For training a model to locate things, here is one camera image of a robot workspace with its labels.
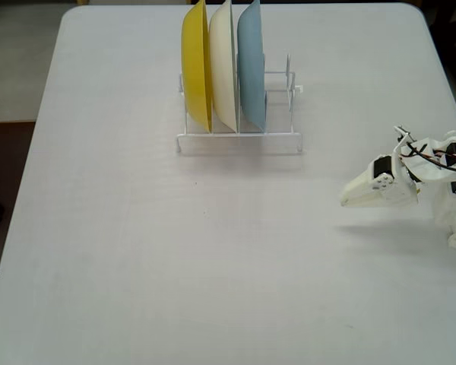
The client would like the yellow plate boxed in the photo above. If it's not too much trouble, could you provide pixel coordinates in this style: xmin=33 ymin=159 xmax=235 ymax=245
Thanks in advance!
xmin=180 ymin=0 xmax=215 ymax=134

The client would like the blue plate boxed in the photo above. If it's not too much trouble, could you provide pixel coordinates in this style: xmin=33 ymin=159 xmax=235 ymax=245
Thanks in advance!
xmin=236 ymin=0 xmax=269 ymax=134

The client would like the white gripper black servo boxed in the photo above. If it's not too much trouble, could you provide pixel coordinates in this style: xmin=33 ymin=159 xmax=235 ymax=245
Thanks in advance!
xmin=340 ymin=153 xmax=421 ymax=208

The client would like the black red servo cable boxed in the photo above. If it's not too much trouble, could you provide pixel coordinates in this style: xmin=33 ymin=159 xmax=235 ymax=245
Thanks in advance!
xmin=401 ymin=141 xmax=456 ymax=176

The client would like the small wrist camera bracket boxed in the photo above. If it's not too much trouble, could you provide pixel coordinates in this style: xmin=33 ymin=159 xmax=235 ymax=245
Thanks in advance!
xmin=393 ymin=124 xmax=414 ymax=155

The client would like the white wire dish rack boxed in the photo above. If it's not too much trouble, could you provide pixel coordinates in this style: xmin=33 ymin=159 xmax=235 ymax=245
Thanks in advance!
xmin=174 ymin=52 xmax=305 ymax=155

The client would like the cream plate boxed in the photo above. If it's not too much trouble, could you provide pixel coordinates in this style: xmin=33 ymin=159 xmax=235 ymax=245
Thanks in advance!
xmin=208 ymin=0 xmax=239 ymax=134

